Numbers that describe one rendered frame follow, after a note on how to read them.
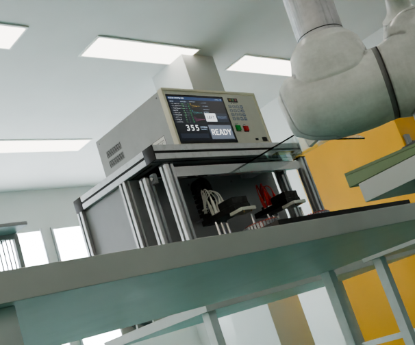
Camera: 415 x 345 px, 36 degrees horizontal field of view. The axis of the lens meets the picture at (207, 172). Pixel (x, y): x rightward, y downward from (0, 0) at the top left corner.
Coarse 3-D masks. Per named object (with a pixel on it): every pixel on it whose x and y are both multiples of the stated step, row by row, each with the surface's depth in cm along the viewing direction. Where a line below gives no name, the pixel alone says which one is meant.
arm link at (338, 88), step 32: (288, 0) 136; (320, 0) 133; (320, 32) 129; (352, 32) 130; (320, 64) 127; (352, 64) 125; (288, 96) 129; (320, 96) 125; (352, 96) 124; (384, 96) 123; (320, 128) 128; (352, 128) 128
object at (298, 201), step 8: (288, 192) 203; (296, 192) 205; (272, 200) 205; (280, 200) 203; (288, 200) 201; (296, 200) 200; (304, 200) 203; (264, 208) 208; (272, 208) 205; (280, 208) 206; (288, 208) 204; (256, 216) 210; (264, 216) 211; (272, 216) 209
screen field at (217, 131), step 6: (210, 126) 204; (216, 126) 206; (222, 126) 208; (228, 126) 210; (210, 132) 203; (216, 132) 205; (222, 132) 207; (228, 132) 209; (216, 138) 204; (222, 138) 206; (228, 138) 208; (234, 138) 210
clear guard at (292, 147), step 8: (296, 136) 199; (352, 136) 204; (360, 136) 207; (280, 144) 202; (288, 144) 206; (296, 144) 209; (304, 144) 212; (320, 144) 219; (264, 152) 206; (272, 152) 208; (280, 152) 211; (288, 152) 215; (296, 152) 218; (304, 152) 222; (256, 160) 212; (264, 160) 215; (272, 160) 218; (280, 160) 222; (288, 160) 226
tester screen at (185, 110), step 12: (180, 108) 198; (192, 108) 202; (204, 108) 206; (216, 108) 210; (180, 120) 196; (192, 120) 200; (204, 120) 204; (180, 132) 194; (192, 132) 198; (204, 132) 201
